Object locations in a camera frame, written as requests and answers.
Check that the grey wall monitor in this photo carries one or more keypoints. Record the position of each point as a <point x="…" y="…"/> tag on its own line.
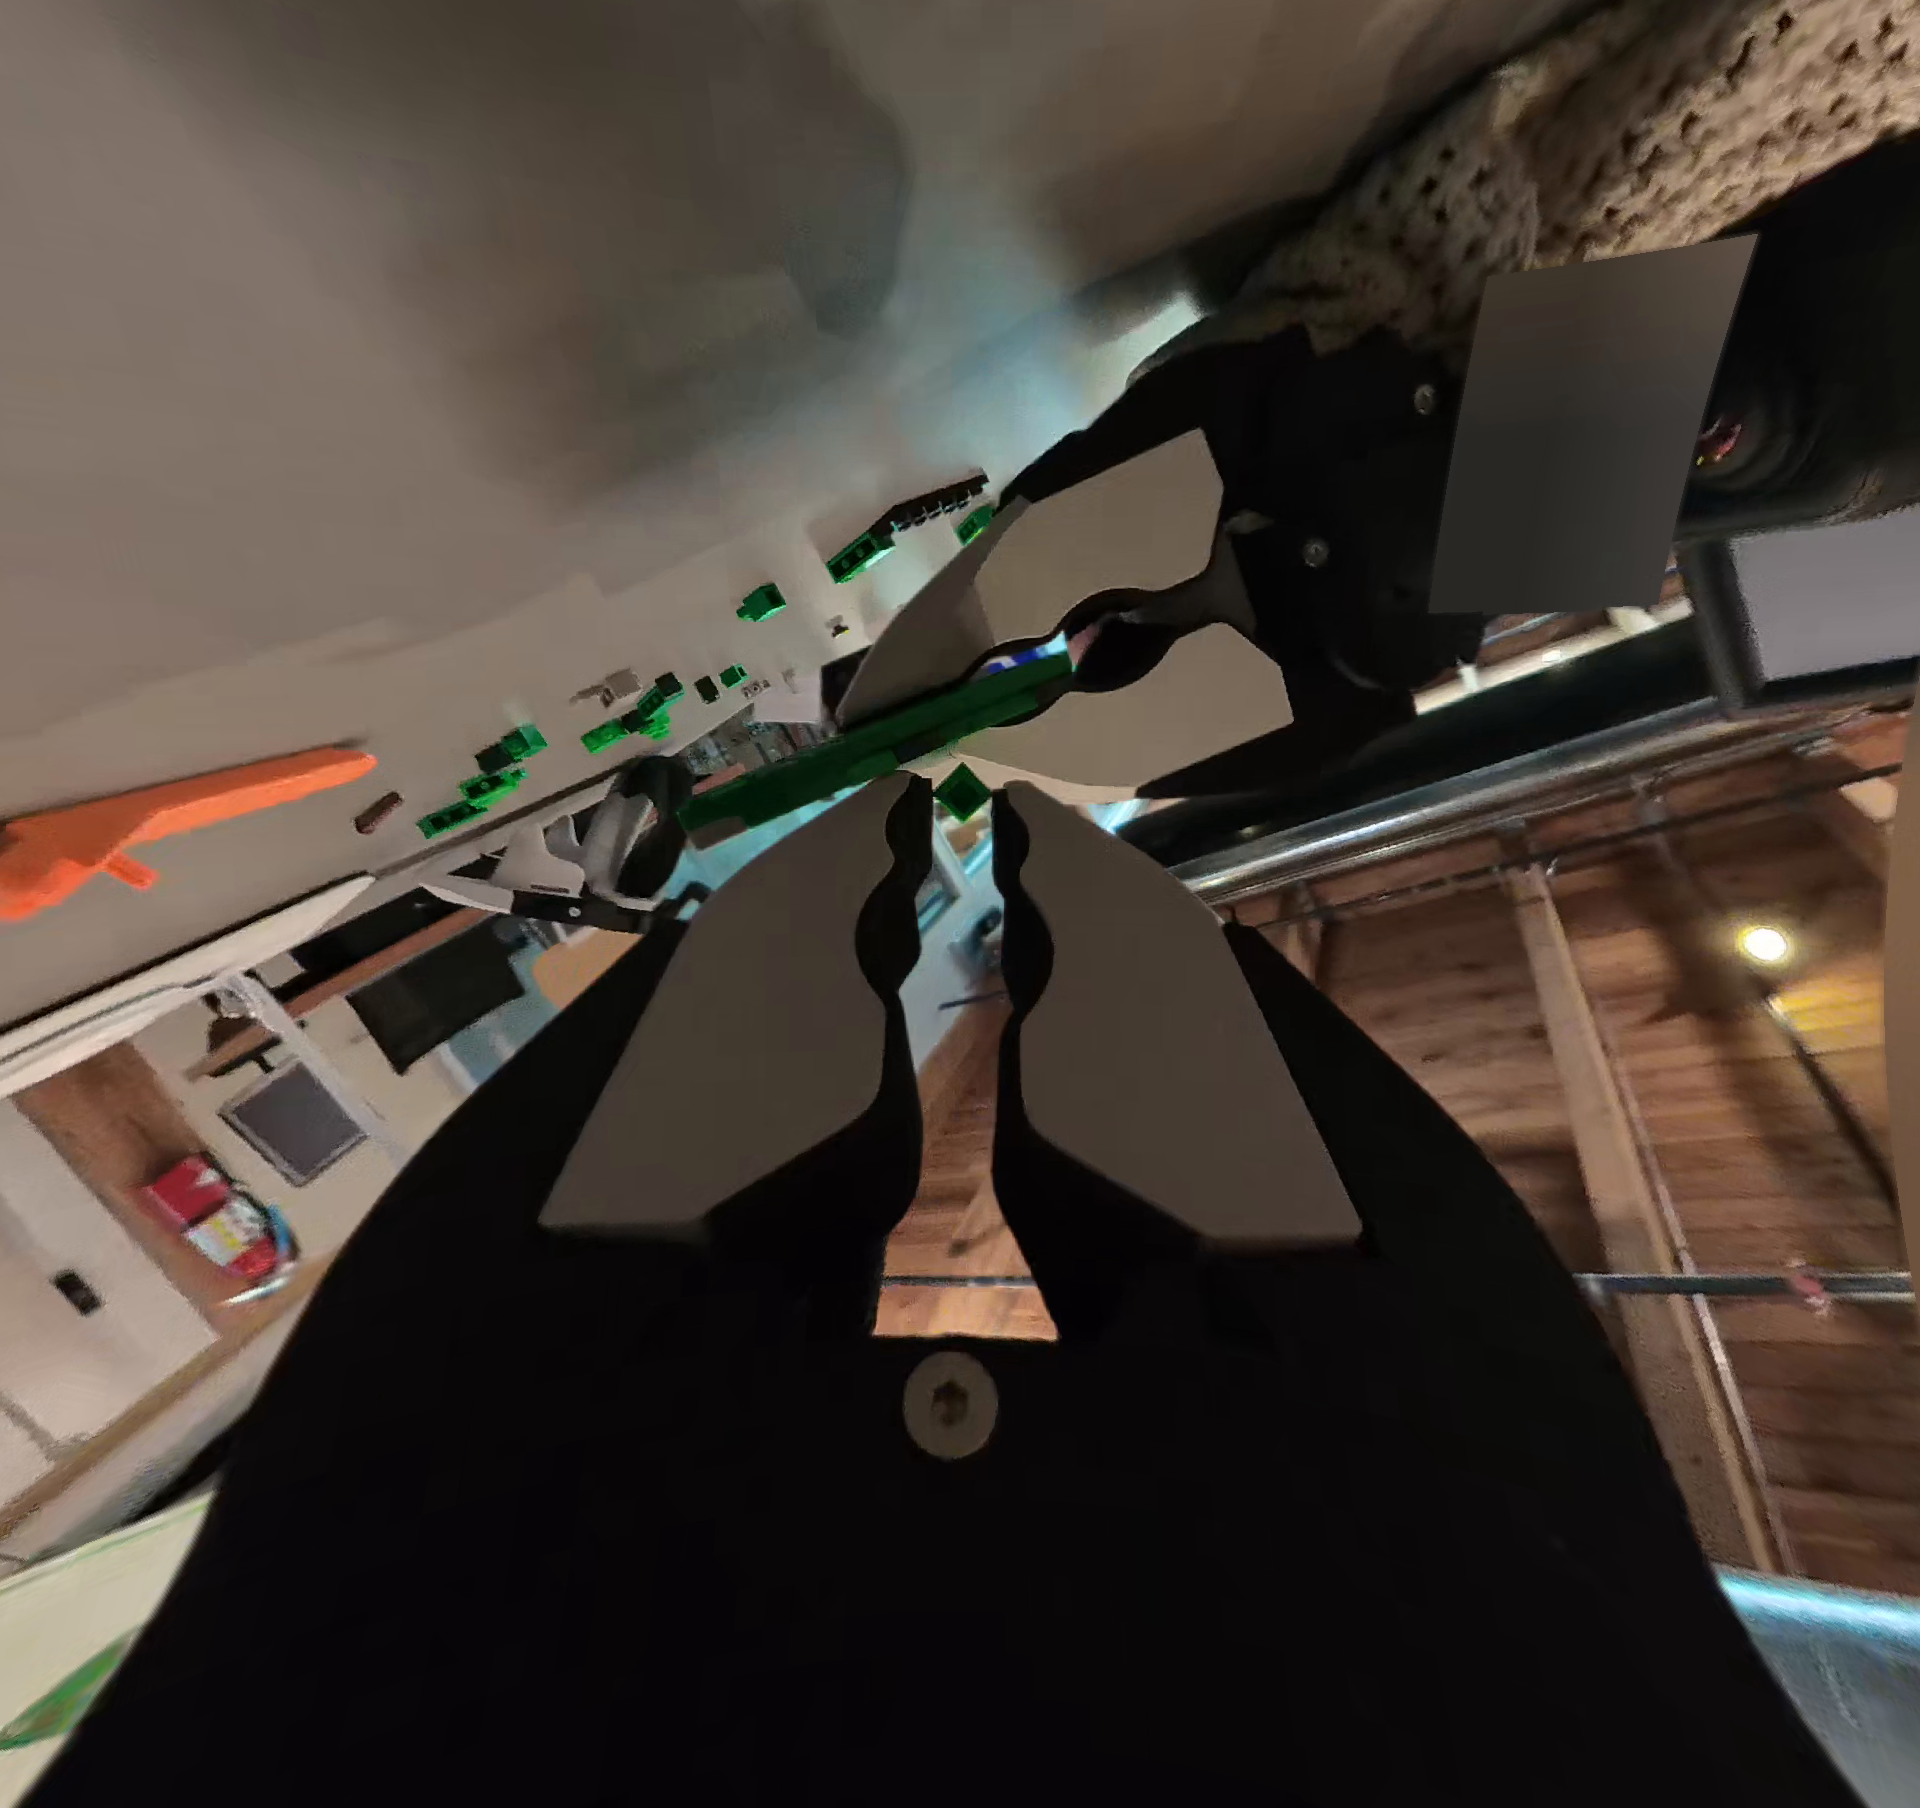
<point x="297" y="1122"/>

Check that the red fire extinguisher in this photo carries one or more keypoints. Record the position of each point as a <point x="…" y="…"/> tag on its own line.
<point x="217" y="1223"/>

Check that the small brown lego piece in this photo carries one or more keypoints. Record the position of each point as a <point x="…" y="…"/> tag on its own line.
<point x="377" y="813"/>

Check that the small grey lego piece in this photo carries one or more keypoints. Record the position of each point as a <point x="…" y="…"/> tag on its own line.
<point x="604" y="691"/>

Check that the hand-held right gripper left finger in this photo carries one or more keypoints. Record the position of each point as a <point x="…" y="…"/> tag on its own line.
<point x="722" y="1045"/>

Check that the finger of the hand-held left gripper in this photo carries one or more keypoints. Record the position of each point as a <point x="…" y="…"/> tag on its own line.
<point x="1186" y="706"/>
<point x="1079" y="533"/>

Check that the silver ventilation duct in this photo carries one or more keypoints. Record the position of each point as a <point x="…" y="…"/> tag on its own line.
<point x="1831" y="1674"/>

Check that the white black clamp tool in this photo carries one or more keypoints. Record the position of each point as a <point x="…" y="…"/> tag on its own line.
<point x="624" y="826"/>

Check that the orange brick separator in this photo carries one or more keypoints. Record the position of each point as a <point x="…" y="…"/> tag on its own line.
<point x="164" y="811"/>

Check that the black hanging screen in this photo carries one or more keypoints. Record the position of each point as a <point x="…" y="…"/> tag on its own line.
<point x="436" y="996"/>

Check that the round ceiling lamp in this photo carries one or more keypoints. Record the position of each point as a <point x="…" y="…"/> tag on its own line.
<point x="1767" y="942"/>

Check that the scattered green lego pieces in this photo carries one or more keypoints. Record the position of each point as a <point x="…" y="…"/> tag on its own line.
<point x="496" y="774"/>

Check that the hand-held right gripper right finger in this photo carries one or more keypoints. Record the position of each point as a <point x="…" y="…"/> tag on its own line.
<point x="1186" y="1058"/>

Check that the person's left forearm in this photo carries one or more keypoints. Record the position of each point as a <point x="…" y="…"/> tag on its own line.
<point x="1650" y="83"/>

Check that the metal ceiling pipe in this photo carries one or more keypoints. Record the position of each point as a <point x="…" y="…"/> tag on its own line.
<point x="1500" y="788"/>

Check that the small green lego brick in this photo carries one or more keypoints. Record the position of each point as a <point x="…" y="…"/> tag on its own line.
<point x="960" y="788"/>

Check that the row of black lego pieces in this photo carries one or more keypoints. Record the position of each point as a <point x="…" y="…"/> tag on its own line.
<point x="941" y="503"/>

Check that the long green lego plate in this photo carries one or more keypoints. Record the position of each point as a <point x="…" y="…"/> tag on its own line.
<point x="840" y="766"/>

